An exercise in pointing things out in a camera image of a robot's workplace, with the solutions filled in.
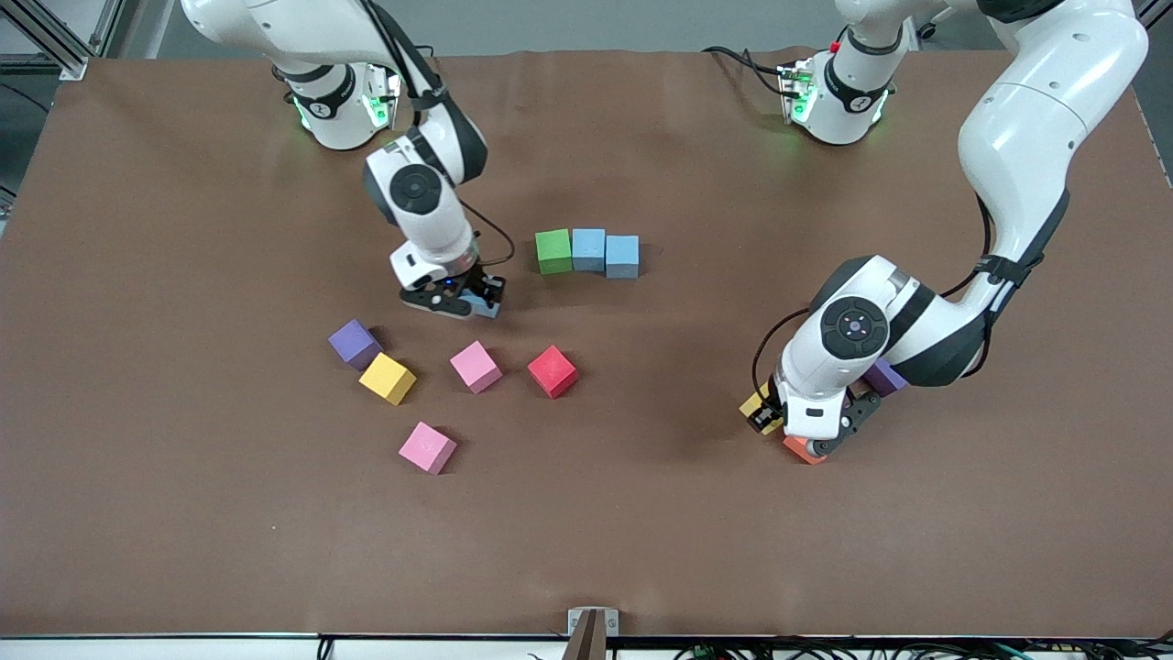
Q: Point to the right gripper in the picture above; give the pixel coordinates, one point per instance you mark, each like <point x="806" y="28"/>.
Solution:
<point x="483" y="285"/>

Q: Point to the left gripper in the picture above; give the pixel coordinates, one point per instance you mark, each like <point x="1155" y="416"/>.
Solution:
<point x="763" y="412"/>

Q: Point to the yellow foam cube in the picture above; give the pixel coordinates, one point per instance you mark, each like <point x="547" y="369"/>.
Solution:
<point x="753" y="400"/>
<point x="386" y="376"/>

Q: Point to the blue foam cube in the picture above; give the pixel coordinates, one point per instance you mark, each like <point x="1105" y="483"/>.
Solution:
<point x="481" y="311"/>
<point x="588" y="249"/>
<point x="622" y="257"/>

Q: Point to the green foam cube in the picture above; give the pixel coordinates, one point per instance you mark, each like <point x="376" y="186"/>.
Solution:
<point x="553" y="250"/>

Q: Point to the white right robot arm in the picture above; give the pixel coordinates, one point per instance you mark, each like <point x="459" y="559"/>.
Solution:
<point x="440" y="229"/>

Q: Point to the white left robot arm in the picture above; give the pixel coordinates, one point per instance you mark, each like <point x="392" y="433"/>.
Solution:
<point x="1026" y="137"/>

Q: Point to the orange foam cube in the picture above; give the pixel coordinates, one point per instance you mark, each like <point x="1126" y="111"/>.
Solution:
<point x="799" y="450"/>

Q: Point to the pink foam cube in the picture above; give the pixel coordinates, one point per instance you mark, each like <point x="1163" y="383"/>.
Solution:
<point x="475" y="365"/>
<point x="426" y="445"/>

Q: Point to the red foam cube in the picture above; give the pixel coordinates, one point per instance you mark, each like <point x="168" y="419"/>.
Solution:
<point x="552" y="369"/>

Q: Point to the purple foam cube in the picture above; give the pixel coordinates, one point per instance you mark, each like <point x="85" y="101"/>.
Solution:
<point x="353" y="343"/>
<point x="887" y="379"/>

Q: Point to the brown table cover sheet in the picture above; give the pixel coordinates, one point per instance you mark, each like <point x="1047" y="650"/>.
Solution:
<point x="586" y="532"/>

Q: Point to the grey metal bracket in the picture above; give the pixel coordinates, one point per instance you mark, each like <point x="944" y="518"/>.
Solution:
<point x="612" y="623"/>

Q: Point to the white table edge rail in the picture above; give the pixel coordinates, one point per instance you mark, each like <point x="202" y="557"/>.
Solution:
<point x="183" y="649"/>

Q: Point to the aluminium frame profile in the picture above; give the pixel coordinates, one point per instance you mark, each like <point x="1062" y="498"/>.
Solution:
<point x="1156" y="11"/>
<point x="73" y="66"/>

